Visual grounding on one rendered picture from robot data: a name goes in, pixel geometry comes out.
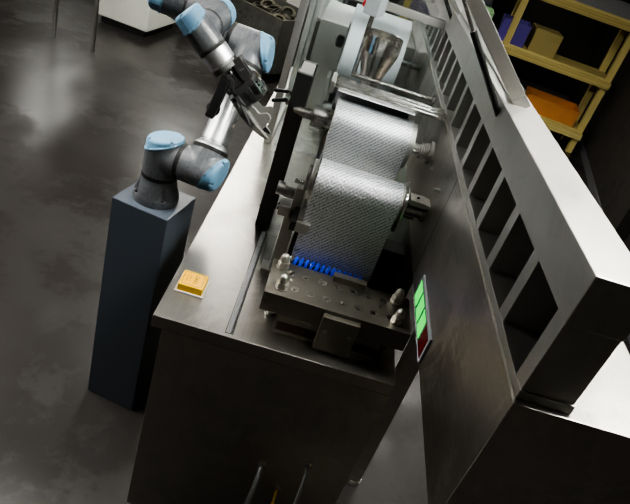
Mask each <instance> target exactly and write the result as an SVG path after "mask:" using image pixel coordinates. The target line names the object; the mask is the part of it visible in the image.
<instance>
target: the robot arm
mask: <svg viewBox="0 0 630 504"><path fill-rule="evenodd" d="M148 5H149V7H150V8H151V9H152V10H154V11H157V12H158V13H162V14H164V15H167V16H168V17H170V18H171V19H173V20H174V21H176V24H177V25H178V27H179V28H180V30H181V31H182V34H183V35H184V36H185V37H186V38H187V40H188V41H189V43H190V44H191V45H192V47H193V48H194V49H195V51H196V52H197V54H198V55H199V56H200V58H201V59H202V61H203V62H204V64H205V65H206V66H207V68H208V69H209V70H210V72H213V75H214V76H215V77H218V76H220V75H221V74H223V76H222V77H221V79H220V81H219V83H218V85H217V88H216V90H215V92H214V95H213V97H212V99H211V101H210V103H208V104H207V107H206V113H205V116H207V117H209V119H208V121H207V124H206V126H205V129H204V131H203V133H202V136H201V137H200V138H198V139H196V140H194V142H193V145H192V146H190V145H188V144H185V138H184V136H182V135H181V134H179V133H177V132H173V131H155V132H152V133H150V134H149V135H148V136H147V139H146V144H145V146H144V156H143V163H142V169H141V174H140V176H139V178H138V180H137V181H136V183H135V185H134V187H133V191H132V197H133V199H134V200H135V201H136V202H137V203H139V204H140V205H142V206H145V207H147V208H151V209H157V210H166V209H171V208H173V207H175V206H176V205H177V204H178V201H179V190H178V185H177V180H180V181H182V182H185V183H187V184H190V185H192V186H195V187H197V188H198V189H203V190H206V191H209V192H211V191H214V190H216V189H217V188H218V187H219V186H220V185H221V184H222V182H223V181H224V179H225V177H226V175H227V173H228V169H229V167H230V162H229V161H228V159H227V157H228V153H227V150H226V147H227V145H228V142H229V140H230V137H231V135H232V133H233V130H234V128H235V125H236V123H237V121H238V118H239V116H241V117H242V119H243V120H244V121H245V122H246V123H247V125H248V126H249V127H251V128H252V130H253V131H254V132H256V133H257V134H258V135H259V136H260V137H262V138H264V139H266V140H267V139H268V137H267V135H266V134H265V132H266V133H268V134H270V133H271V132H270V130H269V128H268V126H267V124H268V123H269V121H270V120H271V116H272V115H273V114H274V111H275V110H274V108H273V107H272V106H266V107H264V106H262V105H261V104H260V103H259V102H258V101H259V100H260V99H261V98H262V97H264V95H265V93H266V92H267V89H268V87H267V86H266V84H265V83H264V81H263V80H262V78H261V75H262V73H268V72H269V71H270V69H271V67H272V63H273V59H274V54H275V40H274V38H273V37H272V36H271V35H269V34H266V33H264V32H263V31H259V30H256V29H253V28H251V27H248V26H245V25H243V24H240V23H237V22H235V20H236V9H235V7H234V5H233V4H232V3H231V2H230V1H229V0H148ZM246 108H247V109H246Z"/></svg>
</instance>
